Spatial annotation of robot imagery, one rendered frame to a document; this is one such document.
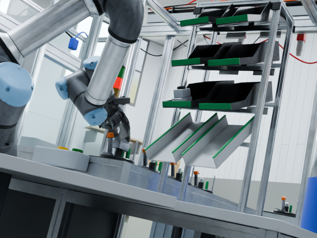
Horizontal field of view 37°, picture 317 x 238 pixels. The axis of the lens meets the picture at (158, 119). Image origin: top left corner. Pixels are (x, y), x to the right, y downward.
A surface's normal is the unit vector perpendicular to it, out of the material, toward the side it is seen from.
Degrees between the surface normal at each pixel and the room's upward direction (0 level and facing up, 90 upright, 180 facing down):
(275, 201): 90
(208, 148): 45
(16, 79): 52
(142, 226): 90
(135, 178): 90
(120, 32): 135
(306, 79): 90
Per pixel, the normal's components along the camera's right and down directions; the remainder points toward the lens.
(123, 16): -0.06, 0.29
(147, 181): 0.84, 0.07
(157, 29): -0.50, -0.28
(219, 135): -0.30, -0.88
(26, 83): 0.57, -0.63
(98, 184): 0.51, -0.07
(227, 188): -0.83, -0.29
